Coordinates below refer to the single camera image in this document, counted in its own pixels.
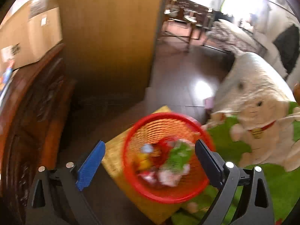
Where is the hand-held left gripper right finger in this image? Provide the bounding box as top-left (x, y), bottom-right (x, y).
top-left (195, 139), bottom-right (275, 225)

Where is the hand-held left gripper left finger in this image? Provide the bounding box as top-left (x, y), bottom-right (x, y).
top-left (26, 140), bottom-right (106, 225)

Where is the large white tissue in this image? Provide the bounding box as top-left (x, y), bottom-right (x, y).
top-left (158, 166), bottom-right (190, 187)

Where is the red mesh basket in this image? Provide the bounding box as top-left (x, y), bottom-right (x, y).
top-left (122, 112), bottom-right (215, 204)

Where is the yellow square mat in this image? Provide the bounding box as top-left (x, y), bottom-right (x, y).
top-left (101, 105), bottom-right (183, 224)

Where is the dark carved wooden furniture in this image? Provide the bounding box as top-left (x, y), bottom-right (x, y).
top-left (0, 43), bottom-right (75, 225)

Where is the cartoon printed blanket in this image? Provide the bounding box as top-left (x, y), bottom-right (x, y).
top-left (171, 52), bottom-right (300, 225)

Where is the wooden cabinet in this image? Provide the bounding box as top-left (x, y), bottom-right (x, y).
top-left (44, 0), bottom-right (167, 104)

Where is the black coat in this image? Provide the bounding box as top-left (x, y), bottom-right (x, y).
top-left (273, 25), bottom-right (300, 75)

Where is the wooden table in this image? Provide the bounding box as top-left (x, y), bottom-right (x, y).
top-left (162, 7), bottom-right (211, 51)

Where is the cardboard box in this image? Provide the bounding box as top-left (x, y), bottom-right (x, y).
top-left (0, 0), bottom-right (63, 69)

